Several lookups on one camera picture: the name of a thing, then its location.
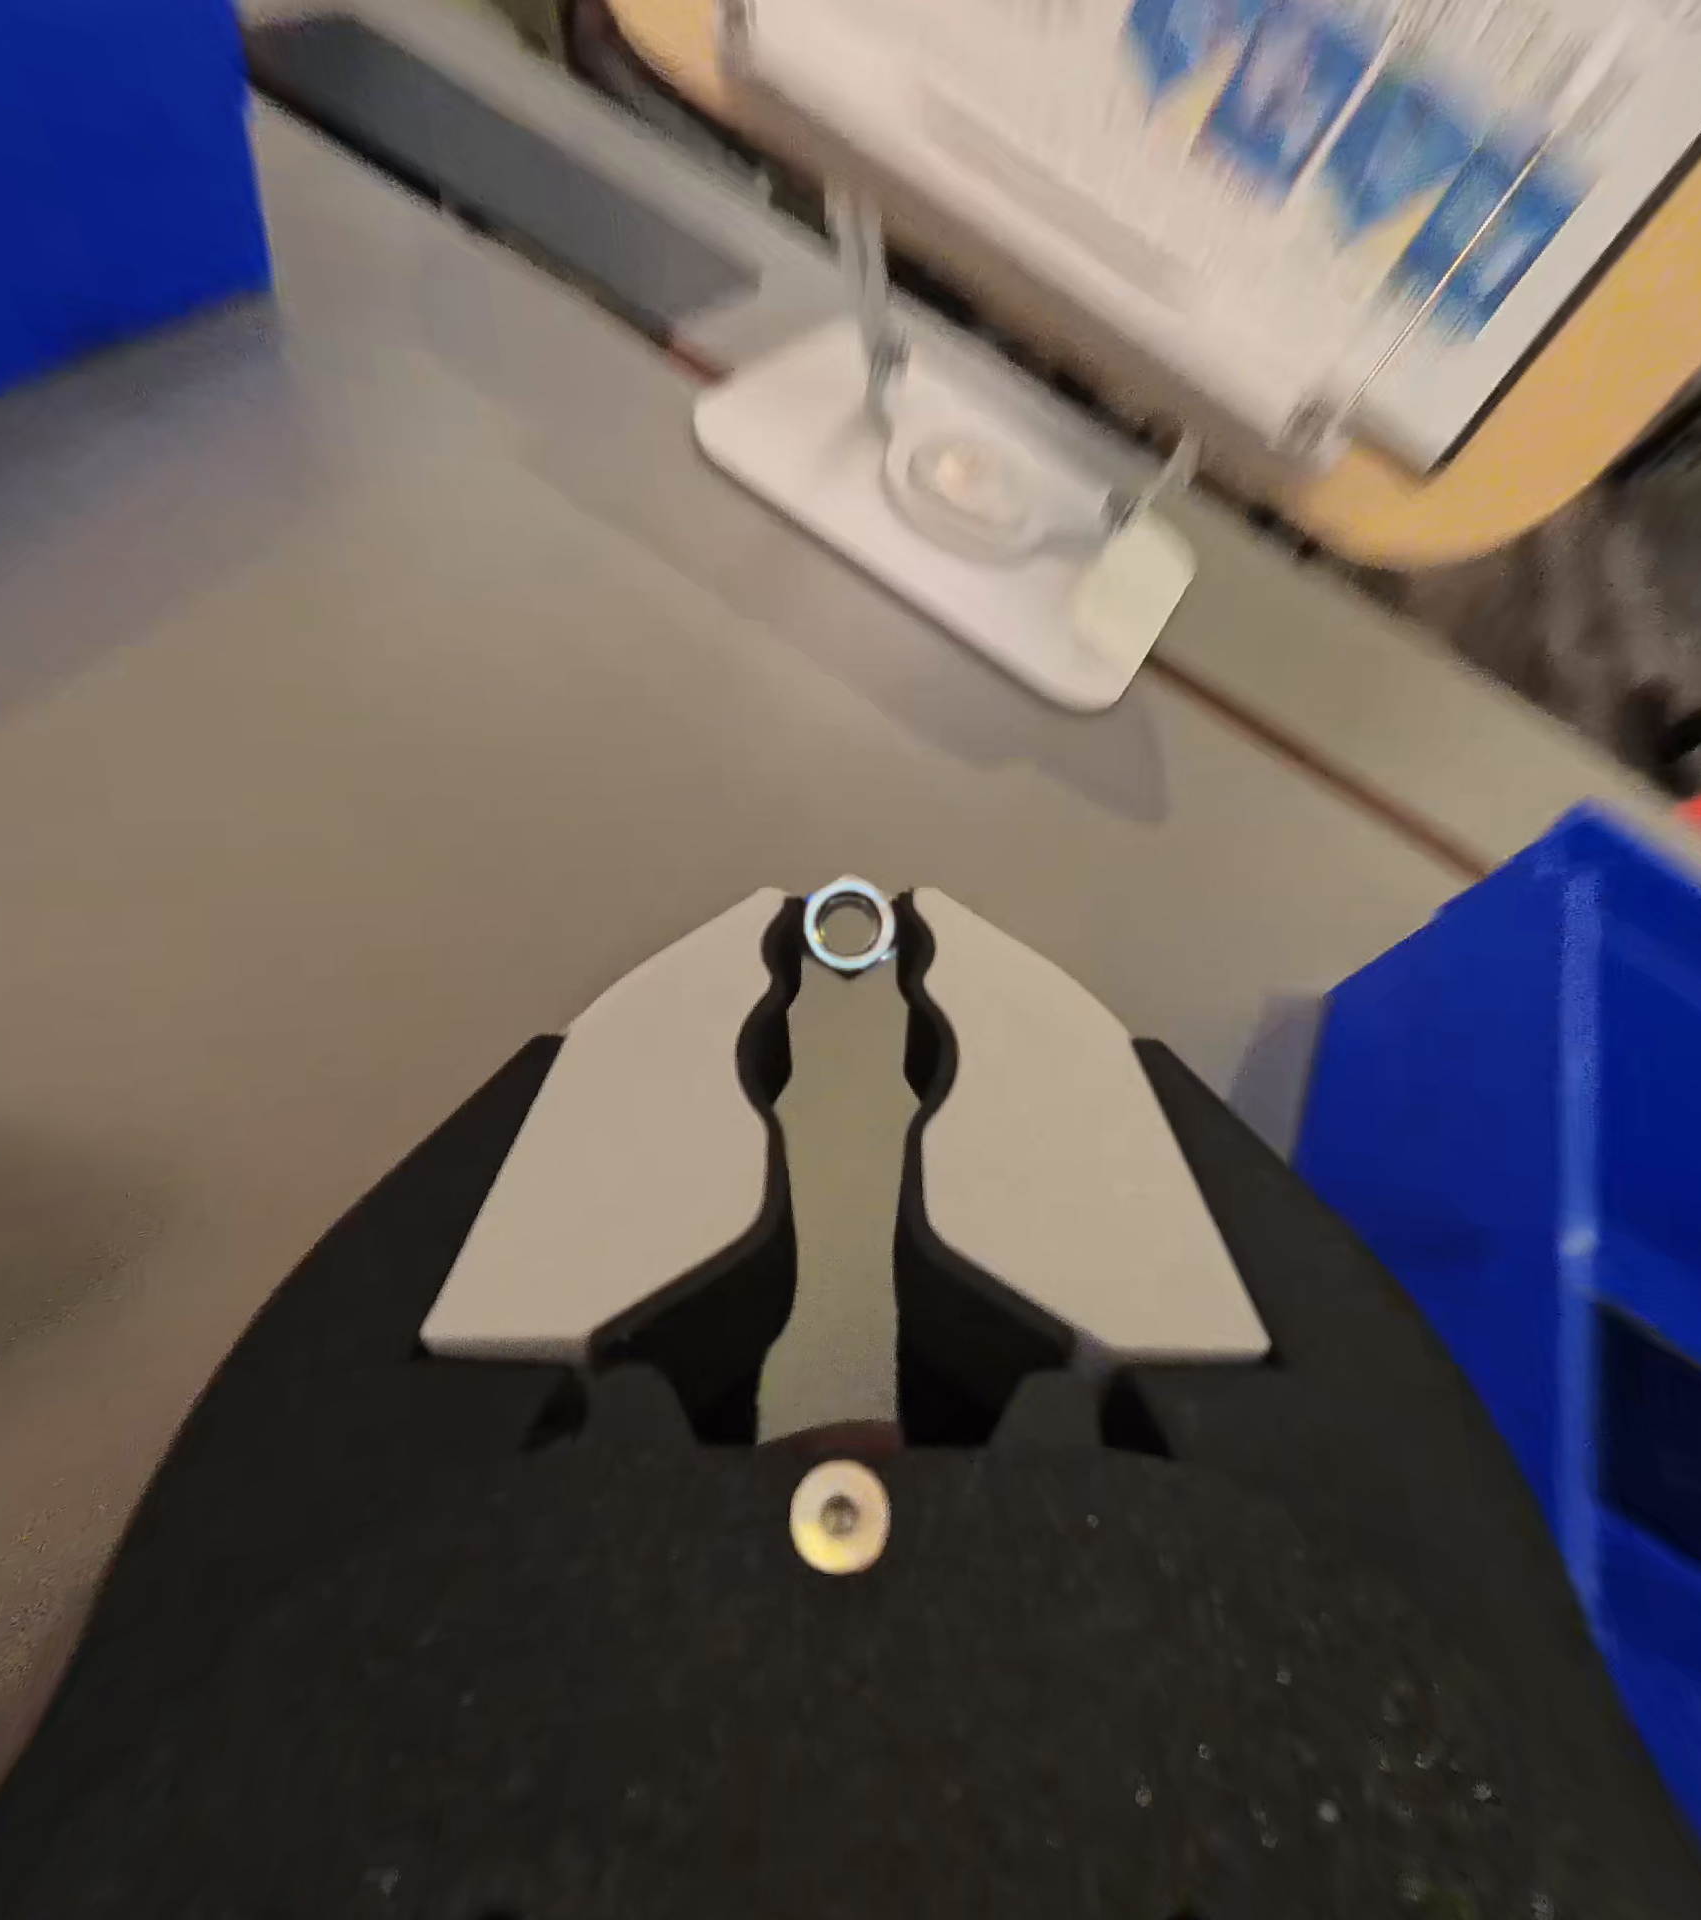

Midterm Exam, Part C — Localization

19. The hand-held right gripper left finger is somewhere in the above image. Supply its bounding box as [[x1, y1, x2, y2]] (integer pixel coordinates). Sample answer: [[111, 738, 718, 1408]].
[[418, 883, 803, 1449]]

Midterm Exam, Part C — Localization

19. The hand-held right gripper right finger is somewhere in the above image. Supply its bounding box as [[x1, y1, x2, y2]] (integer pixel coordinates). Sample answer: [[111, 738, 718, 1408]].
[[892, 883, 1274, 1449]]

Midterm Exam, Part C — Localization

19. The steel hex nut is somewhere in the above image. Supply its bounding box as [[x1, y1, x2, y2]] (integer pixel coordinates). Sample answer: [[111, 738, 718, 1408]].
[[803, 875, 900, 973]]

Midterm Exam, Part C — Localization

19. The blue divided storage bin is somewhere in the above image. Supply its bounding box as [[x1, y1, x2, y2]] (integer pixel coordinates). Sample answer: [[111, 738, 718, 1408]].
[[1293, 801, 1701, 1920]]

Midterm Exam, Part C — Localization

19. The grey wood-edged table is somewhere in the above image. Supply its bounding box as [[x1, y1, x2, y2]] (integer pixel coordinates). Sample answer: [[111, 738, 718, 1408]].
[[242, 0, 1676, 880]]

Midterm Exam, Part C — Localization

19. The black table panel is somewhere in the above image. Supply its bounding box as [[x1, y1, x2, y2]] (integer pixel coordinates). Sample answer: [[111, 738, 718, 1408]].
[[242, 13, 763, 347]]

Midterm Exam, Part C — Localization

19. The instruction board on white stand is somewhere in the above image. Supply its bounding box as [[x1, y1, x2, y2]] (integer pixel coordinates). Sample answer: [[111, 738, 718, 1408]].
[[602, 0, 1701, 713]]

